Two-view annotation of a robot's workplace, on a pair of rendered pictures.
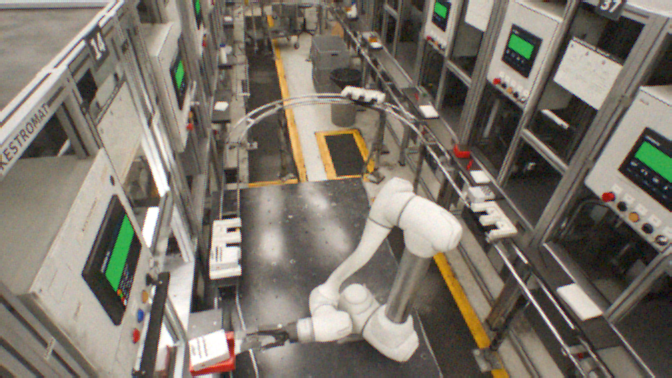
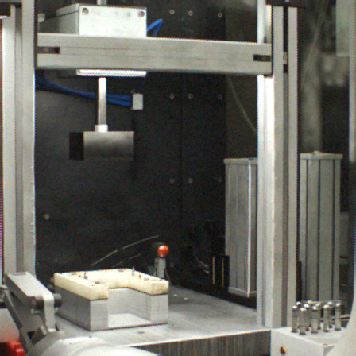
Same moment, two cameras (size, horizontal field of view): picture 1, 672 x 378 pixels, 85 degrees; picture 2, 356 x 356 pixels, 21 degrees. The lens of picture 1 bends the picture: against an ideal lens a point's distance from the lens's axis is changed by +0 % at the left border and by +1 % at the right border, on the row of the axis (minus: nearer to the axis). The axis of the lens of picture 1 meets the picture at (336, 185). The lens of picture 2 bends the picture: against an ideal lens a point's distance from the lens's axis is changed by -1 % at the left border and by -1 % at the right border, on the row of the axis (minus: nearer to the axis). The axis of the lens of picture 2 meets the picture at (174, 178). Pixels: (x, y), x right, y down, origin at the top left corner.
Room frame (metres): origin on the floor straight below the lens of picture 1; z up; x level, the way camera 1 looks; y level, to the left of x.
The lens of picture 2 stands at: (0.62, -0.67, 1.21)
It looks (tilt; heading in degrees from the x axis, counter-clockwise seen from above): 3 degrees down; 75
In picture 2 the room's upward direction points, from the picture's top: straight up
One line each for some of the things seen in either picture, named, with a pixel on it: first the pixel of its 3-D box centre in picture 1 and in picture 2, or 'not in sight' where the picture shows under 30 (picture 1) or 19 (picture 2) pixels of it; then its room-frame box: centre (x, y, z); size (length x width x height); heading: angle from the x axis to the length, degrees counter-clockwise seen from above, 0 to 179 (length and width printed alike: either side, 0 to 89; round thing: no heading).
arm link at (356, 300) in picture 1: (355, 306); not in sight; (0.95, -0.11, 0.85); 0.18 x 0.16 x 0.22; 50
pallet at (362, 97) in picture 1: (363, 97); not in sight; (3.07, -0.21, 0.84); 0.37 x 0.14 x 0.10; 71
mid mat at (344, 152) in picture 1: (345, 153); not in sight; (3.37, -0.08, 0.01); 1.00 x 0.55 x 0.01; 13
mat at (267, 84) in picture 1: (264, 68); not in sight; (5.61, 1.20, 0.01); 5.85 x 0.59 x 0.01; 13
